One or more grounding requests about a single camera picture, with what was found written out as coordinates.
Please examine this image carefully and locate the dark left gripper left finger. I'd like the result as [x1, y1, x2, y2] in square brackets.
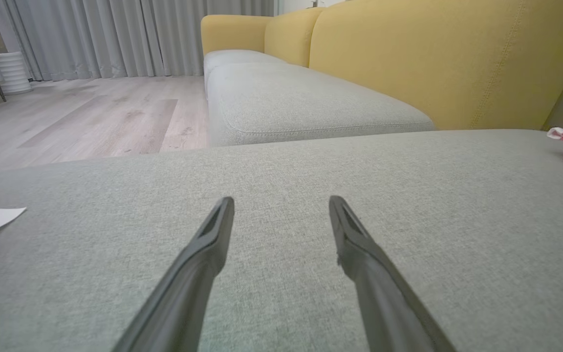
[112, 196, 236, 352]

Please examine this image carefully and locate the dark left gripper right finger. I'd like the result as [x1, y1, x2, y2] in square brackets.
[328, 195, 458, 352]

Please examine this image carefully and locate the large grey sofa seat cushion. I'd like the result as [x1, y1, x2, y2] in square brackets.
[0, 129, 563, 352]

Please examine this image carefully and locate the medium grey sofa seat cushion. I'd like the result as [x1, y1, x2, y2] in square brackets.
[207, 62, 436, 147]

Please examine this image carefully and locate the small grey sofa seat cushion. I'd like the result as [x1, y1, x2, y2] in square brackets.
[203, 49, 287, 79]

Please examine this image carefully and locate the wide yellow sofa backrest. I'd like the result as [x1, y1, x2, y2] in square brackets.
[309, 0, 563, 131]

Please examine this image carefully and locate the yellow sofa armrest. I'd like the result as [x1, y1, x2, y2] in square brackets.
[200, 14, 273, 56]

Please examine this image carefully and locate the grey pleated curtain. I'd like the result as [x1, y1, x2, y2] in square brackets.
[0, 0, 276, 82]

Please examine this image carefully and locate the white ribbed cylindrical appliance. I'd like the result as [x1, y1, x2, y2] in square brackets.
[0, 51, 34, 95]

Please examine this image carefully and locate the narrow yellow sofa backrest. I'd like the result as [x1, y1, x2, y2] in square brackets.
[264, 7, 325, 67]

